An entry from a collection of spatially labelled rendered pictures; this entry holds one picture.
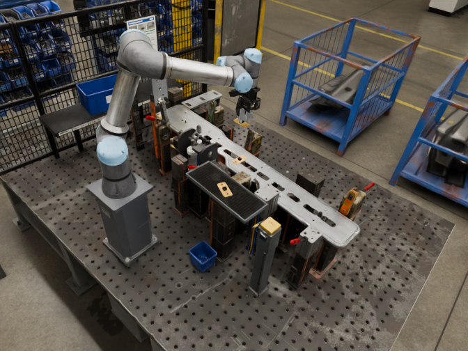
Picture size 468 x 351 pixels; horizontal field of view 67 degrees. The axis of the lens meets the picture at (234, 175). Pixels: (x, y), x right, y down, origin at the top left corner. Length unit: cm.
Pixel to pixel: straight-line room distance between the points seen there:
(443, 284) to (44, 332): 272
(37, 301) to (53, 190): 79
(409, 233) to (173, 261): 132
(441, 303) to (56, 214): 256
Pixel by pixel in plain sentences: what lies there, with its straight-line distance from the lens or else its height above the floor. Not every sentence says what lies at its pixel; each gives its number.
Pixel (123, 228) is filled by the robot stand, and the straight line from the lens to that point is 169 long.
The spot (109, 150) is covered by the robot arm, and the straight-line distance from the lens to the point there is 150.
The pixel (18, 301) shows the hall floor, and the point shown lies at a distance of 280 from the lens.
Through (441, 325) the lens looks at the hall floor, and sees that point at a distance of 290.
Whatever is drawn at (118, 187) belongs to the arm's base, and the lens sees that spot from 157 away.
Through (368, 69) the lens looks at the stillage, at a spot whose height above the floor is 94.
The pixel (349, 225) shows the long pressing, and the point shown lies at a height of 100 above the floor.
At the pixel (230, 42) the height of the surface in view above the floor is 36.
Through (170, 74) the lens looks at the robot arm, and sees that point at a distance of 135.
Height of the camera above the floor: 222
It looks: 42 degrees down
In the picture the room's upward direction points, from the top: 5 degrees clockwise
